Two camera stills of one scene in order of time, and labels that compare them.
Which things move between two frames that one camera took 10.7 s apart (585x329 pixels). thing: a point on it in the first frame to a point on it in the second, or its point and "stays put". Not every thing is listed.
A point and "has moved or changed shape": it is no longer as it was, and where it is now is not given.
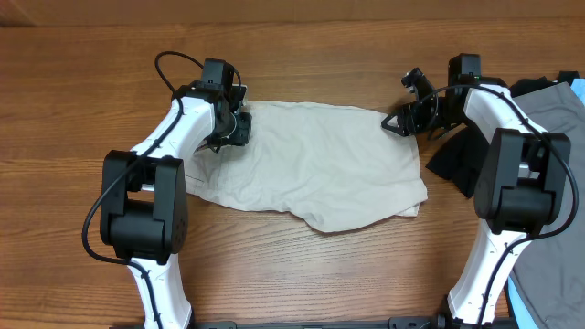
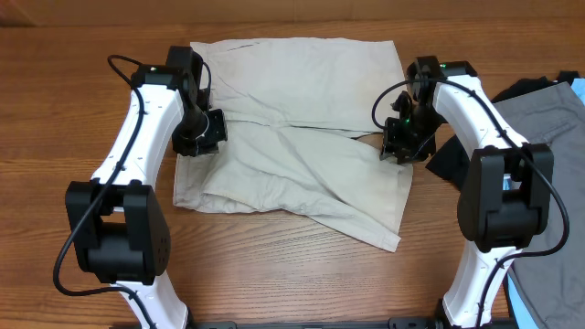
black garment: [460, 159] stays put
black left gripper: [240, 134] to [209, 145]
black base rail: [442, 323] stays put
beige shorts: [335, 165] has moved or changed shape
